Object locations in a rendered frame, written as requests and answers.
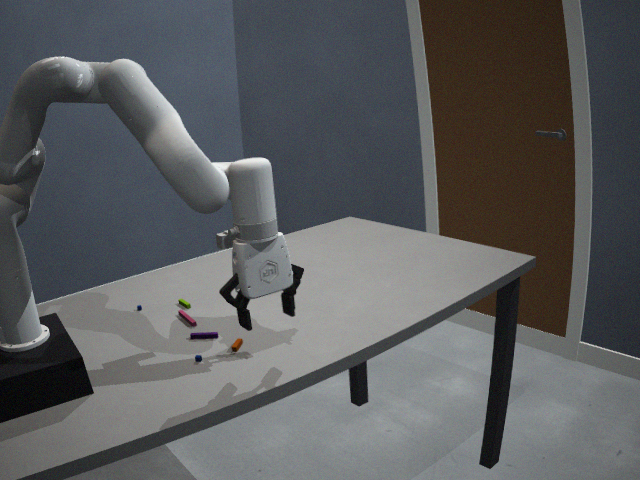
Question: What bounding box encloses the purple rod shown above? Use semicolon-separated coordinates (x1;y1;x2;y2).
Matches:
190;332;218;339

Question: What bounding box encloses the orange rod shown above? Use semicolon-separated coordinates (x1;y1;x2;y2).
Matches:
232;338;243;352

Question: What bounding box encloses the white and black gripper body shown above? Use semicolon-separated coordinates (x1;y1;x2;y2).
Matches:
232;232;293;299

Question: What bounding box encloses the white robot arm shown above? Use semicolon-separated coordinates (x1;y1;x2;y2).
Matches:
0;57;278;352

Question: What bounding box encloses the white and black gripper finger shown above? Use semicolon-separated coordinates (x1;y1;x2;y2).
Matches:
219;273;252;331
281;264;304;317

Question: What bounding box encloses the pink rod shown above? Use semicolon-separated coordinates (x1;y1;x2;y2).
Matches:
179;310;197;326

